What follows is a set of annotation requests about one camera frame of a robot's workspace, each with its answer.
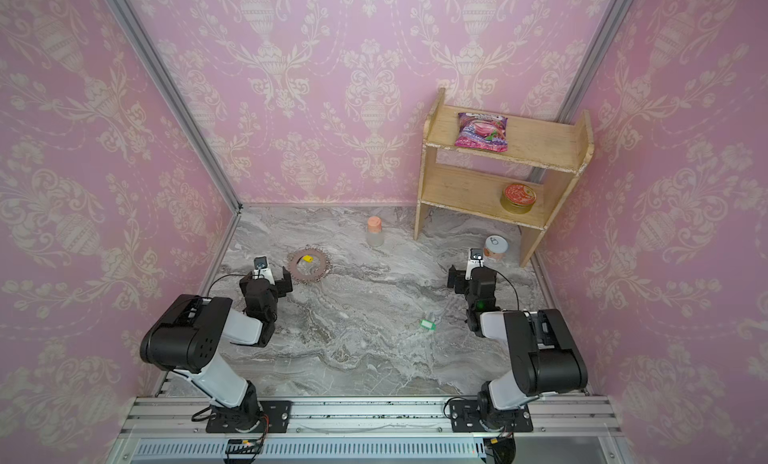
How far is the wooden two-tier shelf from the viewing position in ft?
2.45

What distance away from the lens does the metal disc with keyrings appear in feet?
3.34

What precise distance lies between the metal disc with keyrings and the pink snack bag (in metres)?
0.60

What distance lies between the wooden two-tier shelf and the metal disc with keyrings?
35 centimetres

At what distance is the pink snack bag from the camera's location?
76 centimetres
